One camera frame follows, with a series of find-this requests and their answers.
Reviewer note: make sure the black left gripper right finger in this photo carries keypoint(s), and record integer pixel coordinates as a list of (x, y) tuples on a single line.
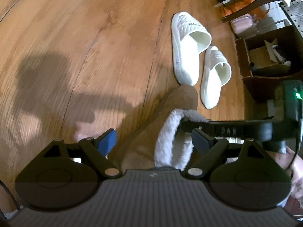
[(247, 178)]

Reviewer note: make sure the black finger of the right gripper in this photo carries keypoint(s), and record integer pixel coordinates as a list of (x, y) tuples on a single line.
[(239, 129)]

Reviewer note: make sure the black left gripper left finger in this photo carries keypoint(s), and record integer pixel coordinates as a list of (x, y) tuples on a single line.
[(65, 175)]

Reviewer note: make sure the brown suede fur-lined clog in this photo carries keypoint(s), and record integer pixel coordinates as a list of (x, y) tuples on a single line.
[(159, 143)]

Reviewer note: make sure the white slide sandal with logo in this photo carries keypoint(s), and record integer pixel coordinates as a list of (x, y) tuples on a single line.
[(189, 39)]

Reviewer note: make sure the orange plastic bag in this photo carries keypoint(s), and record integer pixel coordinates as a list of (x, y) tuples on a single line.
[(259, 13)]

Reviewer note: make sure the person's hand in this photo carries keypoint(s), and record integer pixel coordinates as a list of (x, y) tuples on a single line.
[(292, 164)]

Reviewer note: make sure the white slide sandal plain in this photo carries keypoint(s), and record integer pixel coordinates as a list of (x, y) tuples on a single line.
[(217, 72)]

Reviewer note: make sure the pink container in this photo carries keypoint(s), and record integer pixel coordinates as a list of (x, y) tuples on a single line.
[(243, 25)]

